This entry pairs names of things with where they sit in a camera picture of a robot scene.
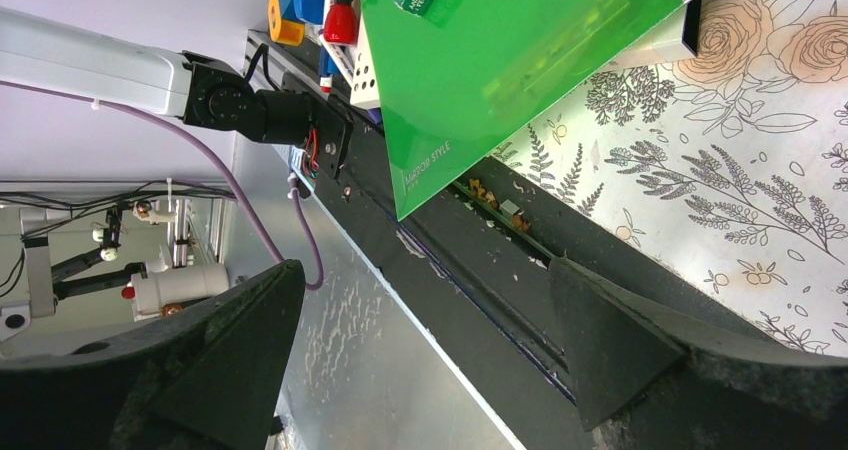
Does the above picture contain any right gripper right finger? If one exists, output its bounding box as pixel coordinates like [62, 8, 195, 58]
[549, 259, 847, 449]

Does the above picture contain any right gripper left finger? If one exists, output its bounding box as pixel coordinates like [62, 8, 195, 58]
[1, 260, 305, 449]

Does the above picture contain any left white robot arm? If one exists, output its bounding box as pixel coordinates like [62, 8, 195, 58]
[1, 8, 351, 180]

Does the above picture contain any floral table mat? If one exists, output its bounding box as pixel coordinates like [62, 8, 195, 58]
[493, 0, 847, 357]

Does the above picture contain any white perforated board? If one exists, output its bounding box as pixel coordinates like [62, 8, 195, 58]
[317, 20, 381, 110]

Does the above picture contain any white red marker pen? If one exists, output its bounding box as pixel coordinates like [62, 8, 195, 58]
[319, 40, 341, 94]

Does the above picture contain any red black stamp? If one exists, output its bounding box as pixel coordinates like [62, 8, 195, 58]
[323, 0, 359, 46]

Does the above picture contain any green clip file folder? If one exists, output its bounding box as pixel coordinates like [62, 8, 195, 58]
[361, 0, 691, 218]

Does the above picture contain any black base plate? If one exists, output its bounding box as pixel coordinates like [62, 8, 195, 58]
[246, 29, 770, 450]

